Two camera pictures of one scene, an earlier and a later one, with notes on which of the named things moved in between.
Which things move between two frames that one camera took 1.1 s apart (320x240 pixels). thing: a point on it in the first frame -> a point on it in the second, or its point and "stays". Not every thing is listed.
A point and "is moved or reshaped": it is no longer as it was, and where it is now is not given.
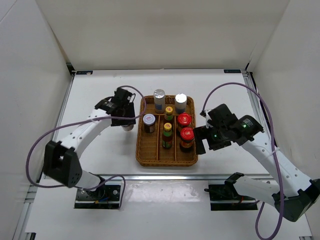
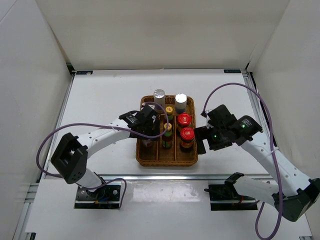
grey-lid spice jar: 128,128 is moved or reshaped
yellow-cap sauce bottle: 167,137 stays
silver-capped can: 159,100 stays
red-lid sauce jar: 184,119 stays
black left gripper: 125,122 -> 154,132
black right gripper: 202,133 stays
